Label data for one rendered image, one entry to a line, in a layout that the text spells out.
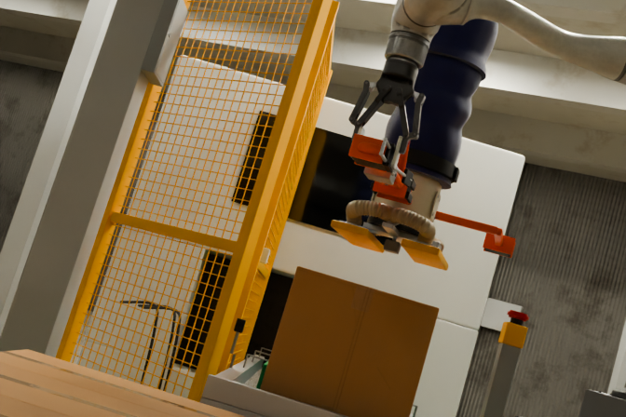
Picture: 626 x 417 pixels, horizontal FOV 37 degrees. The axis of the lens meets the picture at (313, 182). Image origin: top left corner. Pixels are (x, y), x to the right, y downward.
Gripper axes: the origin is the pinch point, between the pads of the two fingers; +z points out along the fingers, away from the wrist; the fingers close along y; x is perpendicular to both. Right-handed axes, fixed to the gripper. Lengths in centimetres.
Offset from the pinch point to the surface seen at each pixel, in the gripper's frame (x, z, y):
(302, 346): -56, 45, 16
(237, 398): -45, 63, 26
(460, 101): -53, -30, -7
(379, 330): -59, 35, -2
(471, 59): -51, -41, -7
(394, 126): -51, -19, 9
